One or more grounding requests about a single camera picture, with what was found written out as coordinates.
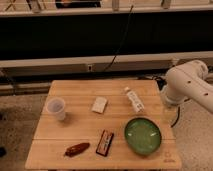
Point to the brown sausage toy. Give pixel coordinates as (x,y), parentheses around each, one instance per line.
(76,149)

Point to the green plate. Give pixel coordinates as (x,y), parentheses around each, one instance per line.
(143,136)

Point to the white tube bottle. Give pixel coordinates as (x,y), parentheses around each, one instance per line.
(135,100)

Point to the wooden folding table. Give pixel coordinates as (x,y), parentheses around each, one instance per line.
(82,125)

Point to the white sponge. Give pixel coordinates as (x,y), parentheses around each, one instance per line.
(99,105)

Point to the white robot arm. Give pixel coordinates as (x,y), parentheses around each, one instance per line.
(188,80)

